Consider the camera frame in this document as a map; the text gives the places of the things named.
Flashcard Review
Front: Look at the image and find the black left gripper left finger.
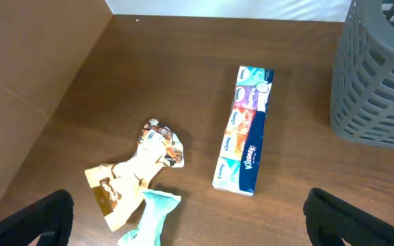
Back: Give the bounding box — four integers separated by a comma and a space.
0, 189, 74, 246

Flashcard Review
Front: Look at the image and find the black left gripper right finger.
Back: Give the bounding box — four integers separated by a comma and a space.
303, 188, 394, 246

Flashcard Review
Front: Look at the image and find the brown crumpled snack bag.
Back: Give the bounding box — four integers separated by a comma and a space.
84, 118, 185, 232

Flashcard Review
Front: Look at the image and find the Kleenex tissue multipack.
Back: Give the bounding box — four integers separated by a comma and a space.
212, 66, 274, 196

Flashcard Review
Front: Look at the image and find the mint green wrapper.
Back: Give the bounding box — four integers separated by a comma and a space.
117, 189, 181, 246

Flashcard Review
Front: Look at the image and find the grey plastic basket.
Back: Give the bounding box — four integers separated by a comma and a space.
330, 0, 394, 149

